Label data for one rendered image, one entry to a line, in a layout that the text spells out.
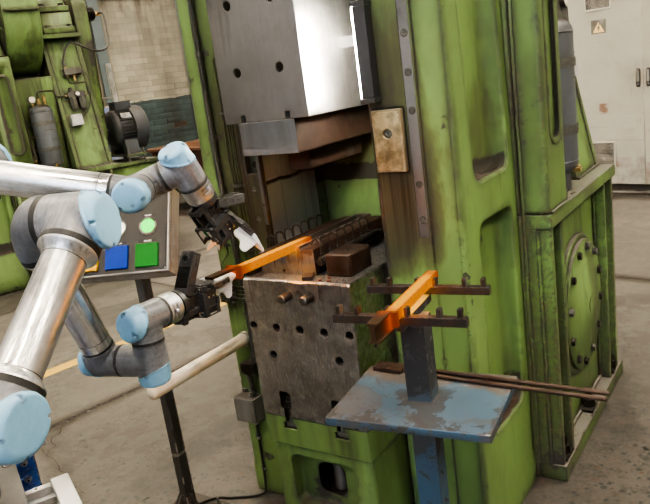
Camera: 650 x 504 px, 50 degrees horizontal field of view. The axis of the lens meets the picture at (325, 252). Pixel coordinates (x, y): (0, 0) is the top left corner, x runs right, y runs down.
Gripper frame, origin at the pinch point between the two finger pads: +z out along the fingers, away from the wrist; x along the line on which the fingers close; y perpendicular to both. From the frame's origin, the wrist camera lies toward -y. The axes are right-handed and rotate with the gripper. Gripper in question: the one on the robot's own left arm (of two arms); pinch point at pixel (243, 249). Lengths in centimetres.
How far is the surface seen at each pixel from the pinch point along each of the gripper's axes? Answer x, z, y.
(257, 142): -6.4, -12.5, -30.5
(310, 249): 6.6, 15.3, -15.4
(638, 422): 72, 155, -62
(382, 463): 21, 74, 16
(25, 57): -440, 41, -263
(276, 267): -6.7, 20.2, -12.3
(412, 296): 49, 9, 5
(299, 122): 7.6, -15.2, -34.5
